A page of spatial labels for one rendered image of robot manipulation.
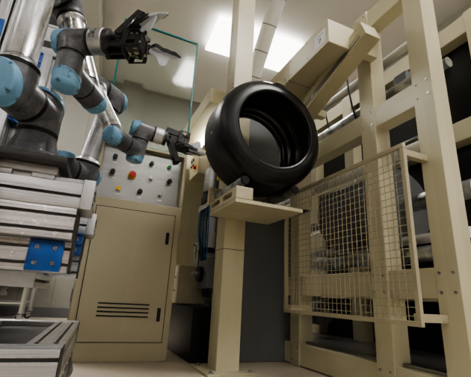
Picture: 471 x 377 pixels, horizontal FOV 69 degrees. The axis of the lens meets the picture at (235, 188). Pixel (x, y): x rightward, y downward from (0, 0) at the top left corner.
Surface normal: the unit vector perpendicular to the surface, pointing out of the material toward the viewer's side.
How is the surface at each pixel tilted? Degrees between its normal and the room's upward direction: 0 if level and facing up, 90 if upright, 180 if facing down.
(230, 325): 90
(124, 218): 90
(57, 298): 90
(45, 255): 90
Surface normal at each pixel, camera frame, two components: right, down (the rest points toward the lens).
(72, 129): 0.36, -0.27
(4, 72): -0.10, -0.18
